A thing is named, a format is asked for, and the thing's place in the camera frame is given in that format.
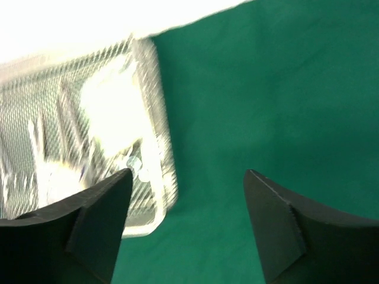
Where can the green surgical drape cloth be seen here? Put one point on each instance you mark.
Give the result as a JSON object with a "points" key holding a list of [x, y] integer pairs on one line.
{"points": [[286, 88]]}

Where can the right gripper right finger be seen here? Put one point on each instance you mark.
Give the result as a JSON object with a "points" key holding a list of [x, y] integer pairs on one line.
{"points": [[300, 240]]}

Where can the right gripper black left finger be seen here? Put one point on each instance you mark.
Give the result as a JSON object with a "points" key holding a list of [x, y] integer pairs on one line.
{"points": [[75, 240]]}

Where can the metal mesh instrument tray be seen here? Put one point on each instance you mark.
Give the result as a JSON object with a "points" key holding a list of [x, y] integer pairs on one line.
{"points": [[72, 119]]}

